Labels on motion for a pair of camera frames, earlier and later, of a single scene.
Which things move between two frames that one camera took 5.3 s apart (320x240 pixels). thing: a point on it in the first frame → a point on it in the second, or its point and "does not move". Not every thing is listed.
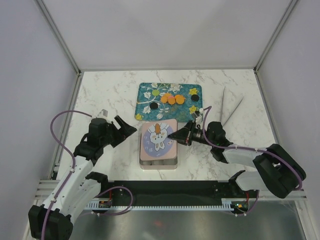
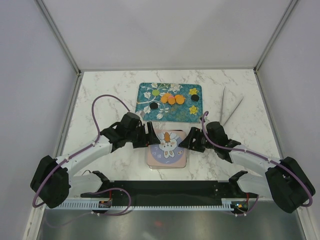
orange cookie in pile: [171, 100] does not move
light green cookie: [155, 92] does not move
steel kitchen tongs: [223, 124] does not move
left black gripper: [122, 133] → [147, 139]
